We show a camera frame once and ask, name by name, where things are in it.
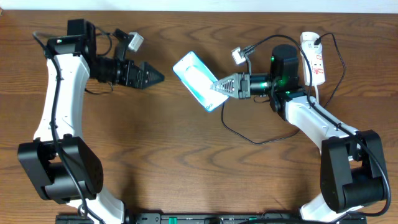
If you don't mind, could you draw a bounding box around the black charging cable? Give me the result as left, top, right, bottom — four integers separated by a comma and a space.
221, 32, 346, 146

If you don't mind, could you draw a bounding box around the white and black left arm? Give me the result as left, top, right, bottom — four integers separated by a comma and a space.
17, 19, 164, 223

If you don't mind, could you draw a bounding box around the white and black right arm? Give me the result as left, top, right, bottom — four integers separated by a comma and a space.
211, 44, 391, 223

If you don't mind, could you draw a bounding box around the white charger adapter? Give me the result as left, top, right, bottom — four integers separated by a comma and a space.
307, 40, 323, 55

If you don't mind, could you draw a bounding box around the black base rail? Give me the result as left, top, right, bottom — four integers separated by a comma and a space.
55, 212, 368, 224

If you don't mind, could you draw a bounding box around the white power strip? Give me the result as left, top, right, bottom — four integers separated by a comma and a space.
300, 32, 325, 86

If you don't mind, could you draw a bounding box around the blue Galaxy smartphone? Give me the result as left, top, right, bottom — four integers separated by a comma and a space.
172, 51, 229, 112

